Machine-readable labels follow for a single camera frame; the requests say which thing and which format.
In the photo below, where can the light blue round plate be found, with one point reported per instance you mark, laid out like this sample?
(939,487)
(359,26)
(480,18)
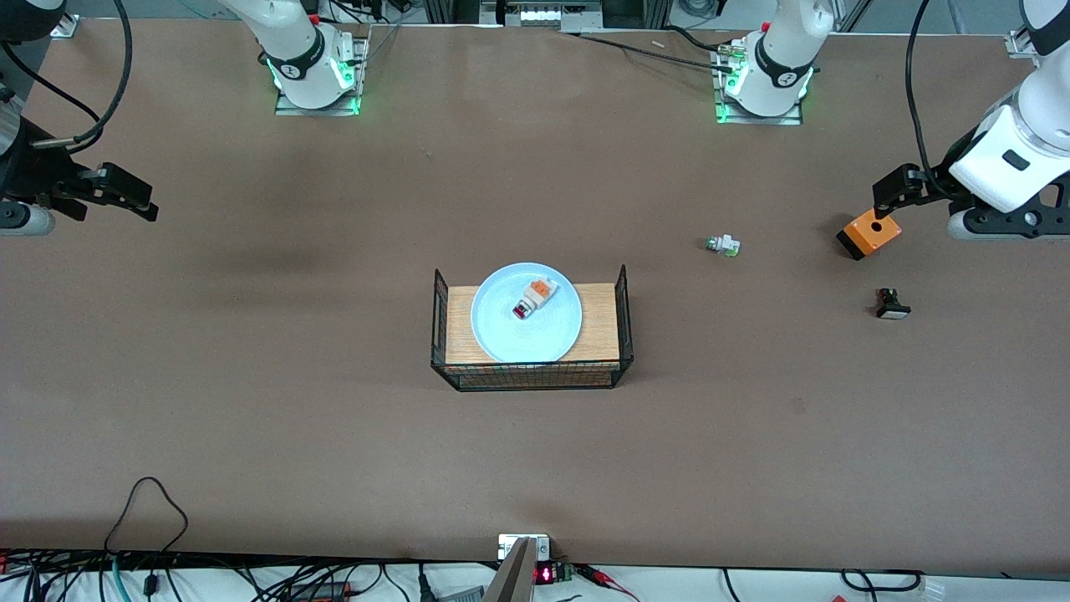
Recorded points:
(501,334)

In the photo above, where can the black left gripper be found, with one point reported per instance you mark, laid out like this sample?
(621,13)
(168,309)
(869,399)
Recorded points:
(935,181)

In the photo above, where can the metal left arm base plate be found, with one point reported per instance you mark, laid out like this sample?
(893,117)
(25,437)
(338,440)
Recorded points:
(786,119)

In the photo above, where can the red black probe lead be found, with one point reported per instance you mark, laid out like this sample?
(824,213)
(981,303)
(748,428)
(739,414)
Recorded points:
(598,574)

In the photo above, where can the black white push button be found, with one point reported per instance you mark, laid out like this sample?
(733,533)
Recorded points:
(893,311)

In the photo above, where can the green push button switch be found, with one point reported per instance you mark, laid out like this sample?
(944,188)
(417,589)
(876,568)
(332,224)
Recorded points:
(726,245)

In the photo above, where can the orange button enclosure box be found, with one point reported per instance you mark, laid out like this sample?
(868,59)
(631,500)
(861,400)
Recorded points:
(865,242)

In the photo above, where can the small red display board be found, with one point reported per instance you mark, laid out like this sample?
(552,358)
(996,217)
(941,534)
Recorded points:
(545,574)

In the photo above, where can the white mounting block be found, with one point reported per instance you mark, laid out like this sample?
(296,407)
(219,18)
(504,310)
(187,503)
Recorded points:
(504,548)

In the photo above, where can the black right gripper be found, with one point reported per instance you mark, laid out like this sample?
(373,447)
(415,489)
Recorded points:
(25,171)

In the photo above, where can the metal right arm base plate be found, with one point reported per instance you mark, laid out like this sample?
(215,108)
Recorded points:
(288,107)

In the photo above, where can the red push button switch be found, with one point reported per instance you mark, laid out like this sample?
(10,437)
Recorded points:
(535,297)

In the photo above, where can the aluminium frame structure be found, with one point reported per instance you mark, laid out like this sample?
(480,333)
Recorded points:
(435,10)

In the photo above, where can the metal corner bracket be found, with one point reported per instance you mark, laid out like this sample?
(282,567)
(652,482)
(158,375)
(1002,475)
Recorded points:
(65,27)
(1021,43)

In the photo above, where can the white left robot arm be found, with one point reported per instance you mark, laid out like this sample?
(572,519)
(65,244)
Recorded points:
(782,75)

